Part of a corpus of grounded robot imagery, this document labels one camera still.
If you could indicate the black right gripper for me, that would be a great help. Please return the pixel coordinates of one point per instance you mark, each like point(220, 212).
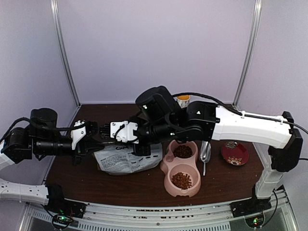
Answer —
point(144, 150)

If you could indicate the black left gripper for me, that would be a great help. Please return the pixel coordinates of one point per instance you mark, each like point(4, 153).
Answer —
point(86, 142)

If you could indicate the brown pet food bag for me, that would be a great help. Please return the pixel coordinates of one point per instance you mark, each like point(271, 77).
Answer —
point(118, 160)

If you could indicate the pink double pet bowl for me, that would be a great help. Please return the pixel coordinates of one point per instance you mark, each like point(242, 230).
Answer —
point(172, 165)

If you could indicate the silver metal scoop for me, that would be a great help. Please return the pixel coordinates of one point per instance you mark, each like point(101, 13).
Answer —
point(205, 154)

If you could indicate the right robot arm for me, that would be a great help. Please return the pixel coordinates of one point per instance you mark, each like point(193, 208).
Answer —
point(161, 118)

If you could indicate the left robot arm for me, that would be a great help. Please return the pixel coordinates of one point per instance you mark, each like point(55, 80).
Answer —
point(38, 136)

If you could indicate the brown kibble pet food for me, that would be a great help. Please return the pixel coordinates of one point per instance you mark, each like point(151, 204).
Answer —
point(183, 151)

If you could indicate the floral ceramic mug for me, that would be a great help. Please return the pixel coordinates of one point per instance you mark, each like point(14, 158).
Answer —
point(183, 100)

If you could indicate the red floral saucer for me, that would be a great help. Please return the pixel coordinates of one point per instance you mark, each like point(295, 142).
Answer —
point(234, 153)

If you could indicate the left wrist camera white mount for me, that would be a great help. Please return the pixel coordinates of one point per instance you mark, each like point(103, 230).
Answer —
point(82, 130)

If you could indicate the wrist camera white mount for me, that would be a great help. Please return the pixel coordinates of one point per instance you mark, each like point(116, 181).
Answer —
point(120, 131)
point(82, 130)

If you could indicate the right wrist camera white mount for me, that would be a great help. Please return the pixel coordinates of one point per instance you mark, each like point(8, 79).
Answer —
point(120, 131)

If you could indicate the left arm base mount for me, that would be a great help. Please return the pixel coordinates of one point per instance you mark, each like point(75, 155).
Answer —
point(61, 210)

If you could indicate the front aluminium rail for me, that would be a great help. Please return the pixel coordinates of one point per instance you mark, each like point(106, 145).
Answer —
point(211, 217)

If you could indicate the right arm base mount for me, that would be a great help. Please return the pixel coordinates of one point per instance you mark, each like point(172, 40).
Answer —
point(252, 210)

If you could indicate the left aluminium frame post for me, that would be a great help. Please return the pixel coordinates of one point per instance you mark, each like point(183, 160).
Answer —
point(63, 53)

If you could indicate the aluminium frame post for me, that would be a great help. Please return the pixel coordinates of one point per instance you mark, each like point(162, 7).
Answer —
point(249, 51)
point(63, 53)

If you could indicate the right aluminium frame post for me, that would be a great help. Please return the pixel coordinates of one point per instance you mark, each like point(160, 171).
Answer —
point(249, 51)

